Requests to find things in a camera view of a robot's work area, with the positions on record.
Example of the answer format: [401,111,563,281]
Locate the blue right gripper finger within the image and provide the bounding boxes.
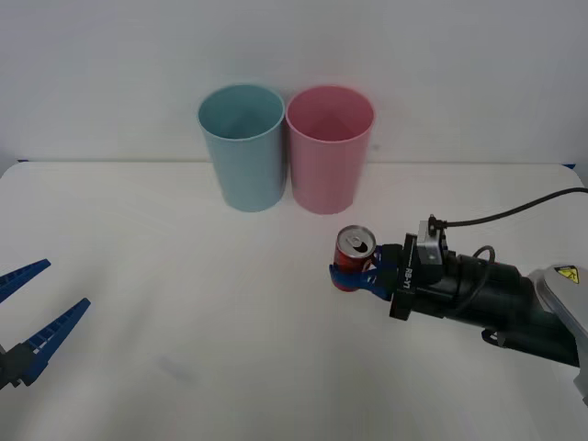
[328,263,398,303]
[371,243,403,273]

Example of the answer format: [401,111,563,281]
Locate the pink plastic bin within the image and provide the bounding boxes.
[284,85,377,216]

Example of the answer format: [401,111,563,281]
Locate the pale blue plastic bin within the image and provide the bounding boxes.
[197,83,285,213]

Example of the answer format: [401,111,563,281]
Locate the red drink can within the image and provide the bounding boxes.
[334,224,378,293]

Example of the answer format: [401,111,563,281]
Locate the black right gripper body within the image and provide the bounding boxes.
[389,232,461,323]

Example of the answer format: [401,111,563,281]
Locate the black camera cable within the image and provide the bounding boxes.
[441,186,588,229]

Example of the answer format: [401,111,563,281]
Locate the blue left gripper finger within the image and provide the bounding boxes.
[0,298,92,390]
[0,258,52,302]

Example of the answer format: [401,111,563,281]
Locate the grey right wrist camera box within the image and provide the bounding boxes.
[415,214,450,268]

